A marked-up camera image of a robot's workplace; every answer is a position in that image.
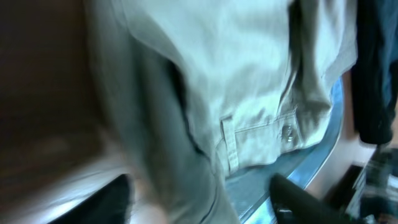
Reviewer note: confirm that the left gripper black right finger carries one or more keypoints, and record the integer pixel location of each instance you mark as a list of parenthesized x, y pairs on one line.
[(292, 204)]

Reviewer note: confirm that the dark blue garment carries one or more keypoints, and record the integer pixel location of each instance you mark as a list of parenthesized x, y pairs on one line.
[(374, 76)]

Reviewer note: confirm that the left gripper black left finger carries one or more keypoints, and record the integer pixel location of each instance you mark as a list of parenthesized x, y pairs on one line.
[(107, 206)]

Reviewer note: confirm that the khaki beige trousers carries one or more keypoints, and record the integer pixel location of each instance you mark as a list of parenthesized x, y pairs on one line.
[(198, 89)]

